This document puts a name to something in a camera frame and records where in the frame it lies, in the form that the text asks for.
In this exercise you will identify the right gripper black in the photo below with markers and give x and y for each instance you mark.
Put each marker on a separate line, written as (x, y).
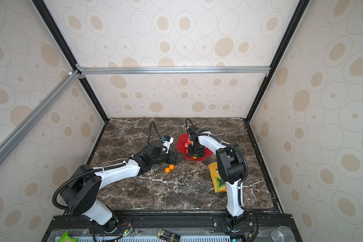
(195, 150)

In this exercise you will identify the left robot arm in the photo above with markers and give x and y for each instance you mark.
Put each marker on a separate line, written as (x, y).
(78, 194)

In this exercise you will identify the diagonal aluminium frame bar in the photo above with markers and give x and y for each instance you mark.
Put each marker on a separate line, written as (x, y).
(13, 140)

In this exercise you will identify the red flower-shaped fruit bowl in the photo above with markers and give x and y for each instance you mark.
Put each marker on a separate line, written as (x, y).
(182, 146)

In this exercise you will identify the green packet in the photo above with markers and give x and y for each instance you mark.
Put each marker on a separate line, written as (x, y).
(66, 238)

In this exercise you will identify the horizontal aluminium frame bar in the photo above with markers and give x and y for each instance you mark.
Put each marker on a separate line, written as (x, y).
(174, 70)

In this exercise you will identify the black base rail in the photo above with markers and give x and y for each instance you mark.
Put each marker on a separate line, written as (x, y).
(190, 226)

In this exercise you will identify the yellow snack bag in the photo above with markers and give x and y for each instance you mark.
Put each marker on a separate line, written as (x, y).
(218, 183)

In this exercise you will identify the dark glass bottle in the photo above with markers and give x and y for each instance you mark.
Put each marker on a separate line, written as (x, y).
(167, 236)

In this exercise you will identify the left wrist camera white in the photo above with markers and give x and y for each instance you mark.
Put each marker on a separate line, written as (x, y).
(166, 143)

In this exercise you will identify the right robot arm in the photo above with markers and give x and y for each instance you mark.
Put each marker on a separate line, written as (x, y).
(232, 168)

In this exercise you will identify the clear plastic cup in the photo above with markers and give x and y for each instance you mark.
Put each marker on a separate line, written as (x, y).
(282, 234)

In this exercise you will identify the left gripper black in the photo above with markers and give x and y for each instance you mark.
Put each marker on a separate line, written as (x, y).
(171, 161)

